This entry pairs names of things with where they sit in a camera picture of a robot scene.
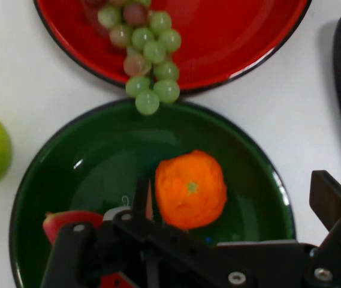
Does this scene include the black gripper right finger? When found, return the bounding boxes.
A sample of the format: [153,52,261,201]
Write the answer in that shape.
[304,170,341,288]

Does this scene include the bunch of green grapes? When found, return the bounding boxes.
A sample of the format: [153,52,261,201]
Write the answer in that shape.
[83,0,183,116]

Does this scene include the orange mandarin fruit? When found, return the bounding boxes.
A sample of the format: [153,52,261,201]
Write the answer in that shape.
[154,149,228,230]

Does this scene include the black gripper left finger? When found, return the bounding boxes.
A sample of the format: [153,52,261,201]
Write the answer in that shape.
[40,178,162,288]

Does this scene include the red fruit slice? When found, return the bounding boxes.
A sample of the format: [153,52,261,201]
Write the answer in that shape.
[42,210,104,245]

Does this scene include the red plate with black rim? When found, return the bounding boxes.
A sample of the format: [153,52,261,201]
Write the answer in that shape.
[33,0,312,92]

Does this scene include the green plate with black rim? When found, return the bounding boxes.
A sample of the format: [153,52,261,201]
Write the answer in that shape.
[8,98,297,288]

